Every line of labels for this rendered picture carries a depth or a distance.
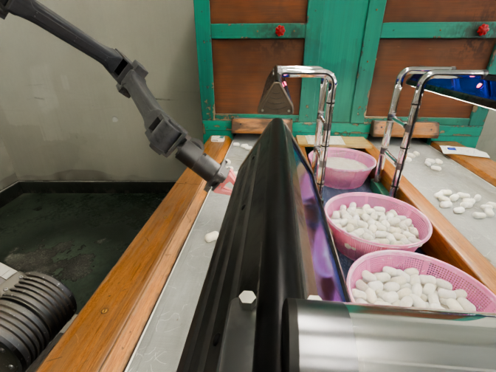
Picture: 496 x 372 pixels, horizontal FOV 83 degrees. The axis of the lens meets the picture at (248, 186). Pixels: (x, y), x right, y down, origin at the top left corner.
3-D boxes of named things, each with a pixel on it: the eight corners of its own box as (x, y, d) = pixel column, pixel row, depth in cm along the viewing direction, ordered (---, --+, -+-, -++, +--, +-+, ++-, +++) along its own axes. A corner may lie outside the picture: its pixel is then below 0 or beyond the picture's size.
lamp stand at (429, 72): (386, 214, 94) (423, 69, 74) (368, 187, 112) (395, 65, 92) (446, 216, 92) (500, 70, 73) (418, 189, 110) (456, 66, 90)
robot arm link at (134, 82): (111, 82, 94) (131, 56, 92) (127, 91, 98) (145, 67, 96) (146, 151, 67) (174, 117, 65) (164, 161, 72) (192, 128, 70)
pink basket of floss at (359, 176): (345, 200, 103) (350, 176, 98) (293, 176, 122) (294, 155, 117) (384, 181, 117) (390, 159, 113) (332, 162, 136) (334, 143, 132)
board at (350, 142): (298, 146, 129) (298, 144, 129) (296, 137, 143) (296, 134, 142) (372, 148, 127) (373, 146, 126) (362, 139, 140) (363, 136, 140)
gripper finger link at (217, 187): (252, 180, 79) (226, 159, 77) (250, 192, 73) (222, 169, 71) (237, 195, 82) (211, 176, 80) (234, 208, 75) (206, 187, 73)
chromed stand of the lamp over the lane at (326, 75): (266, 208, 97) (271, 69, 77) (268, 183, 115) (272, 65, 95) (322, 211, 96) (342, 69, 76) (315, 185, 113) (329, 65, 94)
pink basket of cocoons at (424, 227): (356, 287, 65) (364, 255, 61) (305, 224, 88) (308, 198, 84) (446, 265, 72) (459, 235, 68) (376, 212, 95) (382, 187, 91)
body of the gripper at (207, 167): (229, 162, 78) (208, 145, 76) (224, 177, 68) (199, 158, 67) (215, 178, 80) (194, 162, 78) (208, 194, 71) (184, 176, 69)
